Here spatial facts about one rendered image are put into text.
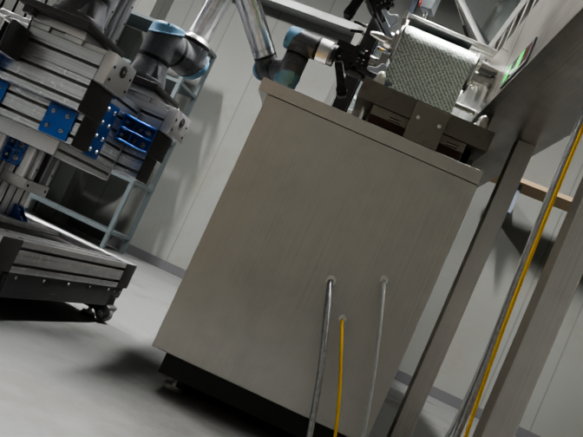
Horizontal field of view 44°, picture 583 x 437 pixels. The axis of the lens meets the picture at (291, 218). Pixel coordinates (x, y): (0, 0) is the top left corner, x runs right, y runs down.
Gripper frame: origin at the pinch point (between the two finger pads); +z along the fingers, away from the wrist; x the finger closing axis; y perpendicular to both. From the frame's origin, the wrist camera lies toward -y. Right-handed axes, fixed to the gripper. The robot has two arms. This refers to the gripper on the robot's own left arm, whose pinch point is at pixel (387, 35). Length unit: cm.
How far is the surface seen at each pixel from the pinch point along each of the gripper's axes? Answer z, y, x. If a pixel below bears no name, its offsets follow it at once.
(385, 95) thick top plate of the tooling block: 22.8, -15.3, -27.4
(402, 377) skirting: 158, -27, 345
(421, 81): 19.8, 0.8, -7.8
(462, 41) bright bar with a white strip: 7.7, 28.6, 22.6
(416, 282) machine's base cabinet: 73, -32, -33
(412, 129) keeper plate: 35.2, -13.3, -29.4
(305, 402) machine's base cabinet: 89, -73, -33
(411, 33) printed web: 4.7, 5.3, -7.3
